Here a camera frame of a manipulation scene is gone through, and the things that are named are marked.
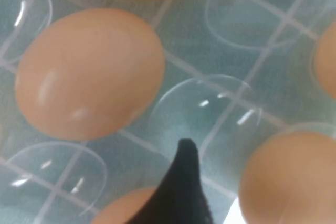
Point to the clear plastic egg box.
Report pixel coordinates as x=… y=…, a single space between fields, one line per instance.
x=204 y=108

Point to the orange plastic egg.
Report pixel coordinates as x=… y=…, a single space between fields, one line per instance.
x=89 y=74
x=118 y=208
x=326 y=61
x=288 y=182

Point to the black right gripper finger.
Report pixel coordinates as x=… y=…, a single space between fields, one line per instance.
x=183 y=195

